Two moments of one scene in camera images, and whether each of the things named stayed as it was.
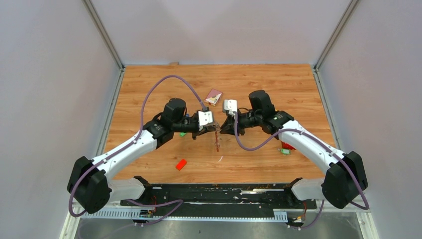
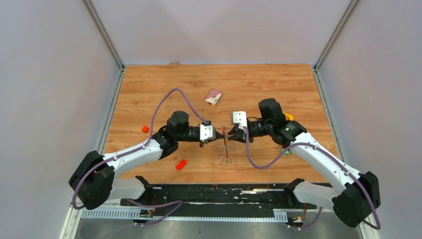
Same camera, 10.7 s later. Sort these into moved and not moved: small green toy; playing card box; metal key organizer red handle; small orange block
Moved: metal key organizer red handle
Not moved: small green toy; playing card box; small orange block
